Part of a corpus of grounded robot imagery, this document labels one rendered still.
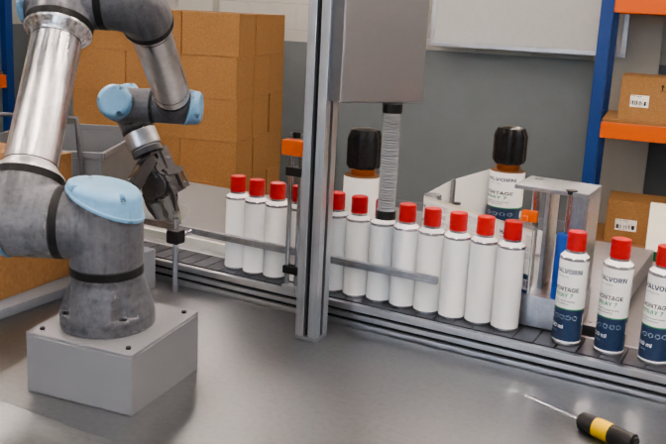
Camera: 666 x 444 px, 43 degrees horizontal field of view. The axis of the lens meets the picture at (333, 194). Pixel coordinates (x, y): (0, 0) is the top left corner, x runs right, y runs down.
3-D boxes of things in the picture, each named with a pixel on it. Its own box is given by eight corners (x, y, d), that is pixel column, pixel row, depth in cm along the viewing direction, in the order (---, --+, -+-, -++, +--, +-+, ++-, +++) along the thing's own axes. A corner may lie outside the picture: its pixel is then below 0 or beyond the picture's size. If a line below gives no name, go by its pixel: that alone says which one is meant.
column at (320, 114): (326, 336, 163) (344, -24, 149) (314, 343, 159) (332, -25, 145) (306, 331, 165) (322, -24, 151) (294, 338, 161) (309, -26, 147)
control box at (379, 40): (423, 103, 154) (430, -5, 150) (339, 103, 147) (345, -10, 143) (394, 96, 163) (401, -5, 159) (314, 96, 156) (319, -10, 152)
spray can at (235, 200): (252, 266, 188) (255, 175, 184) (239, 272, 184) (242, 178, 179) (233, 262, 190) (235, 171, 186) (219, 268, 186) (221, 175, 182)
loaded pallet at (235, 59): (285, 219, 593) (293, 15, 563) (242, 249, 514) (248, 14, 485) (131, 201, 623) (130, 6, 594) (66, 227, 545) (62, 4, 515)
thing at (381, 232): (394, 297, 172) (401, 199, 167) (384, 305, 167) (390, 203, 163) (372, 292, 174) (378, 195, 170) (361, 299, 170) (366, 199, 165)
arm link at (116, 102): (147, 83, 181) (159, 92, 192) (94, 80, 181) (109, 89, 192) (145, 120, 180) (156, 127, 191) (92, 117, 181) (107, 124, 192)
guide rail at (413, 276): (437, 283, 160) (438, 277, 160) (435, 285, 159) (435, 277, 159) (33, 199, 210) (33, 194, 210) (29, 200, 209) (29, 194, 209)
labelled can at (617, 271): (625, 349, 151) (640, 238, 146) (620, 359, 146) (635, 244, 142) (596, 342, 153) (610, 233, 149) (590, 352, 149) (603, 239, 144)
